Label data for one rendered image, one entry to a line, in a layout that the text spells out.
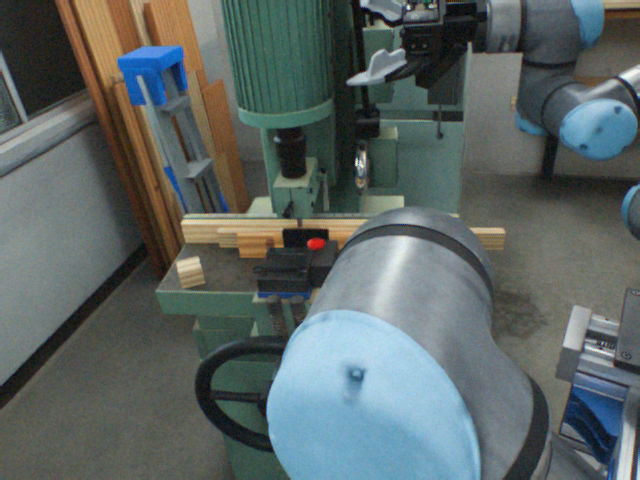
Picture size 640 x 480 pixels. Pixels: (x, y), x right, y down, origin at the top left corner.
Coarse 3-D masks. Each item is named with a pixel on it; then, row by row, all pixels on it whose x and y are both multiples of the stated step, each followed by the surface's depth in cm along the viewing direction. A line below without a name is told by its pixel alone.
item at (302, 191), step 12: (312, 168) 104; (276, 180) 101; (288, 180) 100; (300, 180) 100; (312, 180) 103; (276, 192) 99; (288, 192) 99; (300, 192) 98; (312, 192) 100; (276, 204) 101; (300, 204) 100; (312, 204) 101; (276, 216) 102; (300, 216) 101
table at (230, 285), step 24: (216, 264) 108; (240, 264) 107; (168, 288) 102; (192, 288) 102; (216, 288) 101; (240, 288) 101; (168, 312) 105; (192, 312) 104; (216, 312) 103; (240, 312) 102
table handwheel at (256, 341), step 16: (256, 336) 81; (272, 336) 81; (224, 352) 82; (240, 352) 81; (256, 352) 80; (272, 352) 80; (208, 368) 84; (208, 384) 87; (272, 384) 87; (208, 400) 89; (224, 400) 89; (240, 400) 88; (256, 400) 88; (208, 416) 91; (224, 416) 93; (224, 432) 93; (240, 432) 94; (256, 448) 95; (272, 448) 94
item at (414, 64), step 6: (408, 60) 76; (414, 60) 75; (420, 60) 75; (426, 60) 76; (402, 66) 75; (408, 66) 75; (414, 66) 75; (420, 66) 76; (390, 72) 75; (396, 72) 76; (402, 72) 76; (408, 72) 76; (414, 72) 76; (390, 78) 76; (396, 78) 76; (402, 78) 76
